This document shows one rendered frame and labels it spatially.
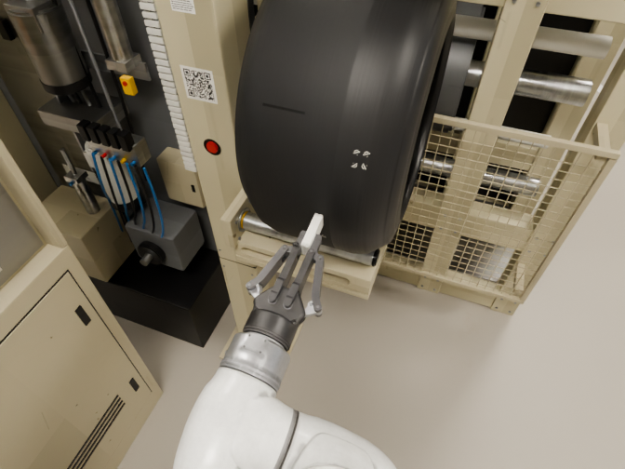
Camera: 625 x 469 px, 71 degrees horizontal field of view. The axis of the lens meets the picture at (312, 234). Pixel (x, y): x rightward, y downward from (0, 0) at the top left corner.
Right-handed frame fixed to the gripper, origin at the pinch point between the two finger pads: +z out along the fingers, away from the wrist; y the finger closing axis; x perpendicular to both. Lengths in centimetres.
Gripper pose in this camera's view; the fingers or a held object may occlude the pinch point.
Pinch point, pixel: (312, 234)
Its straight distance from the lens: 75.2
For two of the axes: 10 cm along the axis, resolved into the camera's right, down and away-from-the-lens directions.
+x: 0.5, 5.6, 8.3
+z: 3.5, -7.9, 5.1
